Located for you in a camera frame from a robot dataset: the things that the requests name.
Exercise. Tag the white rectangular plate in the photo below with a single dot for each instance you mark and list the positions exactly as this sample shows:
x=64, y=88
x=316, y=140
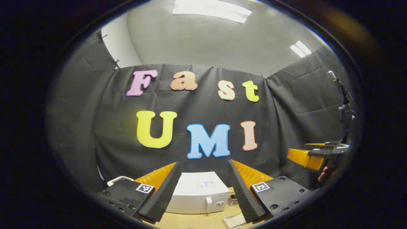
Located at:
x=226, y=222

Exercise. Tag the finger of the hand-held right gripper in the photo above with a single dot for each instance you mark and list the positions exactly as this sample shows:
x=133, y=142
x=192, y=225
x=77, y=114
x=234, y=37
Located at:
x=305, y=159
x=318, y=146

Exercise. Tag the small ceiling light panel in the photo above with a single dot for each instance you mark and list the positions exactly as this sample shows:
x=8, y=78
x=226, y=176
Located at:
x=300, y=49

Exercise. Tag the long ceiling light panel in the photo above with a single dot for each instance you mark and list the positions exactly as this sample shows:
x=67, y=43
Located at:
x=210, y=11

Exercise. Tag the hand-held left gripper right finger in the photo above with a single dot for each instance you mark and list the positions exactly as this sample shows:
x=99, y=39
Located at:
x=243, y=197

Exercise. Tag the white microwave oven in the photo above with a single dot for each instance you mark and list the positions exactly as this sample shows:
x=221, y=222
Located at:
x=194, y=197

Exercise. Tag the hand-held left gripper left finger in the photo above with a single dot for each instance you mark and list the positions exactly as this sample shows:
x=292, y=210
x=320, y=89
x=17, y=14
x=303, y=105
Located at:
x=162, y=197

